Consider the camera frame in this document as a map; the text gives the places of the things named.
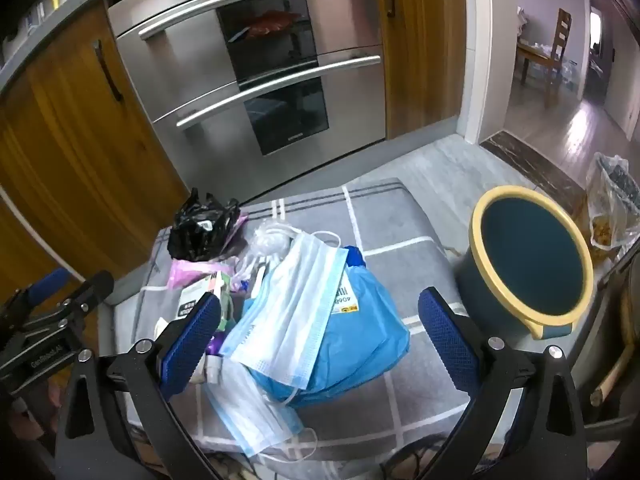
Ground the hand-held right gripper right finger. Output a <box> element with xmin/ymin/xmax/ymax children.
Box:
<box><xmin>417</xmin><ymin>287</ymin><xmax>588</xmax><ymax>480</ymax></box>

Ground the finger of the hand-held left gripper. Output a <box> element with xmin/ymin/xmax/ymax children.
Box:
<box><xmin>20</xmin><ymin>270</ymin><xmax>116</xmax><ymax>342</ymax></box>
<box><xmin>0</xmin><ymin>267</ymin><xmax>74</xmax><ymax>332</ymax></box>

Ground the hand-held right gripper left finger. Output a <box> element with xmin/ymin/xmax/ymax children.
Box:
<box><xmin>55</xmin><ymin>291</ymin><xmax>223</xmax><ymax>480</ymax></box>

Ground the white labelled box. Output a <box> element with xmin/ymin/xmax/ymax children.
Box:
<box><xmin>177</xmin><ymin>272</ymin><xmax>237</xmax><ymax>322</ymax></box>

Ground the pink plastic bag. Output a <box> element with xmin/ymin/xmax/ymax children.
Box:
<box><xmin>167</xmin><ymin>210</ymin><xmax>251</xmax><ymax>292</ymax></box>

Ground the blue plastic bag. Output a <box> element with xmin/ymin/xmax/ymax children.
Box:
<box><xmin>242</xmin><ymin>245</ymin><xmax>412</xmax><ymax>407</ymax></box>

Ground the black plastic bag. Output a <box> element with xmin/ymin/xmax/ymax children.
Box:
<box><xmin>167</xmin><ymin>187</ymin><xmax>242</xmax><ymax>263</ymax></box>

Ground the blue bin with yellow rim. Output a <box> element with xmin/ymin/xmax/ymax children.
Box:
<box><xmin>452</xmin><ymin>185</ymin><xmax>596</xmax><ymax>342</ymax></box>

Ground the clear plastic wrapper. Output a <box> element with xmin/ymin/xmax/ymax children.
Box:
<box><xmin>244</xmin><ymin>222</ymin><xmax>302</xmax><ymax>282</ymax></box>

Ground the person's left hand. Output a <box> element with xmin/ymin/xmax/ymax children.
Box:
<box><xmin>7</xmin><ymin>377</ymin><xmax>63</xmax><ymax>443</ymax></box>

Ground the small purple capped bottle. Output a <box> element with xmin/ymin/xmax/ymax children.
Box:
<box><xmin>192</xmin><ymin>334</ymin><xmax>227</xmax><ymax>386</ymax></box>

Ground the low wooden cabinet door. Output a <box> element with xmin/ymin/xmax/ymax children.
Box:
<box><xmin>0</xmin><ymin>192</ymin><xmax>98</xmax><ymax>321</ymax></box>

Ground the grey checked mat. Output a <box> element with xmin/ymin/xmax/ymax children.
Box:
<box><xmin>97</xmin><ymin>177</ymin><xmax>507</xmax><ymax>480</ymax></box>

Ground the large wooden cabinet door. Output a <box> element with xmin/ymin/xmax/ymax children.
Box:
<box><xmin>0</xmin><ymin>0</ymin><xmax>190</xmax><ymax>282</ymax></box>

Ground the dark threshold strip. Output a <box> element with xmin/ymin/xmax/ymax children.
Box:
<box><xmin>479</xmin><ymin>129</ymin><xmax>589</xmax><ymax>207</ymax></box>

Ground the clear plastic bag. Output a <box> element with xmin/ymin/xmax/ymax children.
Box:
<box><xmin>585</xmin><ymin>152</ymin><xmax>640</xmax><ymax>262</ymax></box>

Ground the stainless steel double oven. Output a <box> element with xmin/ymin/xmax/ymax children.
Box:
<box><xmin>106</xmin><ymin>0</ymin><xmax>389</xmax><ymax>202</ymax></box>

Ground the narrow wooden cabinet door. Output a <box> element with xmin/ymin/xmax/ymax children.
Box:
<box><xmin>372</xmin><ymin>0</ymin><xmax>469</xmax><ymax>142</ymax></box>

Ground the wooden chair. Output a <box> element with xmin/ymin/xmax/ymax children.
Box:
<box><xmin>542</xmin><ymin>8</ymin><xmax>574</xmax><ymax>109</ymax></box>

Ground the black cable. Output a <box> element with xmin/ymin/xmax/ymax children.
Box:
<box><xmin>380</xmin><ymin>435</ymin><xmax>453</xmax><ymax>480</ymax></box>

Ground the wooden stick handle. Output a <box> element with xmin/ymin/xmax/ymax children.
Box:
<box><xmin>589</xmin><ymin>339</ymin><xmax>637</xmax><ymax>409</ymax></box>

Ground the long steel oven handle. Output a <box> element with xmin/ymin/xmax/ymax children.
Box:
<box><xmin>175</xmin><ymin>55</ymin><xmax>384</xmax><ymax>131</ymax></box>
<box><xmin>138</xmin><ymin>0</ymin><xmax>375</xmax><ymax>42</ymax></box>

